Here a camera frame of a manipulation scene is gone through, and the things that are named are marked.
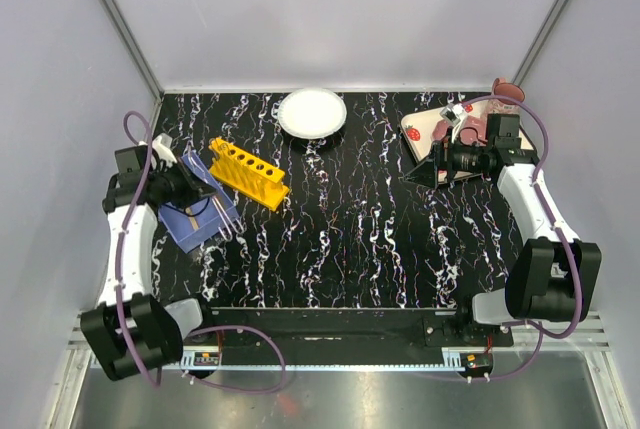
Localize wooden test tube clamp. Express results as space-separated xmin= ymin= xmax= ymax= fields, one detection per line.
xmin=185 ymin=208 xmax=199 ymax=231

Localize blue plastic bin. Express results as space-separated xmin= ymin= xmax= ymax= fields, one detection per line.
xmin=158 ymin=151 xmax=230 ymax=253

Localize pink dotted plate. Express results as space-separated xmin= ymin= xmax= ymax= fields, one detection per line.
xmin=432 ymin=116 xmax=487 ymax=145

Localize strawberry pattern tray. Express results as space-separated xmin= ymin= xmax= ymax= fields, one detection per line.
xmin=401 ymin=99 xmax=539 ymax=181

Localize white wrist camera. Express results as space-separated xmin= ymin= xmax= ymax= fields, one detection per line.
xmin=440 ymin=103 xmax=469 ymax=142
xmin=151 ymin=133 xmax=177 ymax=167

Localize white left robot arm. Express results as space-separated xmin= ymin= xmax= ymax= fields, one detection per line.
xmin=80 ymin=144 xmax=220 ymax=381

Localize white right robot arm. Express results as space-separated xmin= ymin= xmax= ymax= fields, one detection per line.
xmin=405 ymin=114 xmax=602 ymax=330

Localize clear glass test tube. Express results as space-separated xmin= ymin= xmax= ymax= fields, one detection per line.
xmin=209 ymin=137 xmax=236 ymax=160

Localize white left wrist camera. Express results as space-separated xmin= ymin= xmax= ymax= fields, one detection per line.
xmin=151 ymin=133 xmax=177 ymax=167

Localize white paper plate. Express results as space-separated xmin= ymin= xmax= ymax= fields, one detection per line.
xmin=277 ymin=88 xmax=347 ymax=140

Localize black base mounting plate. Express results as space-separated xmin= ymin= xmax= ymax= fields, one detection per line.
xmin=159 ymin=306 xmax=515 ymax=366

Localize pink patterned mug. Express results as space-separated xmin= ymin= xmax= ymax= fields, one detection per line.
xmin=486 ymin=77 xmax=525 ymax=115

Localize yellow test tube rack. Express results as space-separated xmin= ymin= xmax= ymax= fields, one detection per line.
xmin=209 ymin=144 xmax=290 ymax=212

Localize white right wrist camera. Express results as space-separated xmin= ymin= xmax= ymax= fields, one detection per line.
xmin=440 ymin=103 xmax=469 ymax=142

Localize metal wire tongs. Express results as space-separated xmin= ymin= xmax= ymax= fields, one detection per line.
xmin=211 ymin=195 xmax=246 ymax=242

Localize black cable in bin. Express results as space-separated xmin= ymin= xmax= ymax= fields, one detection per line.
xmin=164 ymin=196 xmax=211 ymax=220

